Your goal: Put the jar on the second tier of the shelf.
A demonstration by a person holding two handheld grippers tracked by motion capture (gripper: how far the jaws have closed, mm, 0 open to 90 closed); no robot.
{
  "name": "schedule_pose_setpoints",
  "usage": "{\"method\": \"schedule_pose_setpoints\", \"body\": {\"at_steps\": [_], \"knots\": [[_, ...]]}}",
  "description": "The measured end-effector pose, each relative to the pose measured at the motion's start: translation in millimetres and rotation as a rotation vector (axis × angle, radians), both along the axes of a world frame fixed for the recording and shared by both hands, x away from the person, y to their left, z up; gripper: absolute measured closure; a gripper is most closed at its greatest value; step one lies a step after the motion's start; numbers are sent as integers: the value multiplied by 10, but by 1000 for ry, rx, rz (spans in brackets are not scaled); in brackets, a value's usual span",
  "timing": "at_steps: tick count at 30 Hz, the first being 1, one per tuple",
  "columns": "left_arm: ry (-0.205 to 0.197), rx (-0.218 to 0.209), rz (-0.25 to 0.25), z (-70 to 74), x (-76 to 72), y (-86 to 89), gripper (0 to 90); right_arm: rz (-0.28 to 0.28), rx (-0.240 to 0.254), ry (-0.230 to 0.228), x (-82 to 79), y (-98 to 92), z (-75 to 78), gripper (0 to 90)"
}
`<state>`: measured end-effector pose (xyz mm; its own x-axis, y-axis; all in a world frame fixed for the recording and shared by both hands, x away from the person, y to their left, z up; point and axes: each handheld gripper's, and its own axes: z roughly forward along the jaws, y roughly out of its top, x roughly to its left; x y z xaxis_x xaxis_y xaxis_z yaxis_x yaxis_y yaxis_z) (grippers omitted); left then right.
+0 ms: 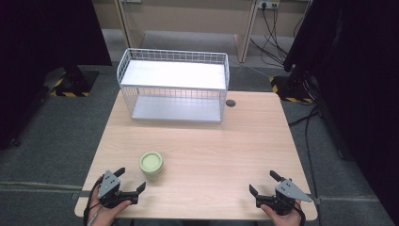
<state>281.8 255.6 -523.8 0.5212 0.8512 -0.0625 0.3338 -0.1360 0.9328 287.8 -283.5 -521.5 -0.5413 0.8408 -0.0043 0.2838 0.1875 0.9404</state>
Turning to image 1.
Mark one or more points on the black stand base striped tape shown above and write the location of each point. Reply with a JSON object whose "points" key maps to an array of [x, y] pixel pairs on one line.
{"points": [[78, 82], [293, 91]]}

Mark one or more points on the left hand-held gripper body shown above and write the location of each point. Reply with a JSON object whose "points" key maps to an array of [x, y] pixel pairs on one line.
{"points": [[108, 184]]}

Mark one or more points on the green round jar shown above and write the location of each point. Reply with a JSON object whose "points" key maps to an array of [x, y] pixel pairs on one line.
{"points": [[151, 162]]}

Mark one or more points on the black curtain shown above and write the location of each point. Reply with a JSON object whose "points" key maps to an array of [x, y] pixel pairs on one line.
{"points": [[37, 56], [360, 78]]}

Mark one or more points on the white wall power socket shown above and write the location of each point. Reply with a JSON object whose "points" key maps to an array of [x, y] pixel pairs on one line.
{"points": [[268, 3]]}

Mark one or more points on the person's left hand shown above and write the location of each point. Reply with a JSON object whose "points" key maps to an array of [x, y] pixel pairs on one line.
{"points": [[105, 216]]}

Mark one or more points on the person's right hand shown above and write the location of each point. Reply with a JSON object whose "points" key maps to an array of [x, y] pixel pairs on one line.
{"points": [[284, 220]]}

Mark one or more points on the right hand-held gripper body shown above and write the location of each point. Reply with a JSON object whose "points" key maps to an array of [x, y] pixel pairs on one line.
{"points": [[290, 190]]}

